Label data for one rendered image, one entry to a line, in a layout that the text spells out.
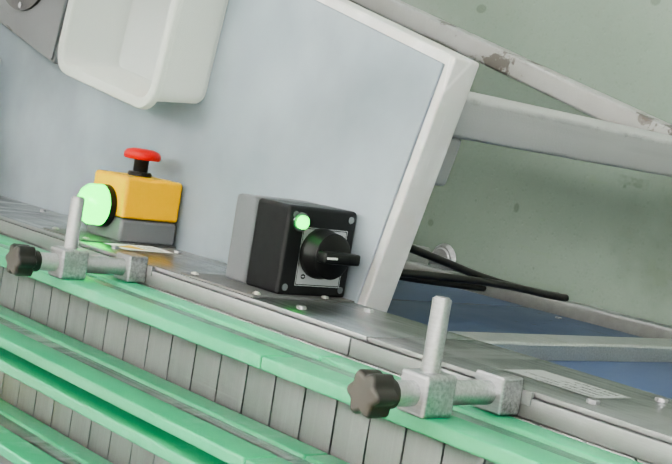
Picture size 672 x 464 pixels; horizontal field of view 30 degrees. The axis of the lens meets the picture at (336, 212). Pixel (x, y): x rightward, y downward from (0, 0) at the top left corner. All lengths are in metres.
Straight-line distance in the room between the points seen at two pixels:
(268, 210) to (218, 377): 0.15
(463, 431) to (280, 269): 0.38
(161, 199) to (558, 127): 0.42
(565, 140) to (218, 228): 0.37
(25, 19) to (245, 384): 0.80
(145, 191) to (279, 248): 0.28
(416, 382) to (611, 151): 0.63
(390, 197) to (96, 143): 0.52
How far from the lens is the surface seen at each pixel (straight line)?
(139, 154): 1.35
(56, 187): 1.61
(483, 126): 1.19
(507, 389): 0.82
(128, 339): 1.19
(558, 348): 1.13
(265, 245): 1.10
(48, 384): 1.15
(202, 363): 1.09
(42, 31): 1.67
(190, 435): 0.96
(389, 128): 1.12
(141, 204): 1.33
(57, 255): 1.13
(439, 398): 0.77
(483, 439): 0.74
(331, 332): 0.96
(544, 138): 1.26
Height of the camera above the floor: 1.51
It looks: 41 degrees down
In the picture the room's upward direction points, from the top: 83 degrees counter-clockwise
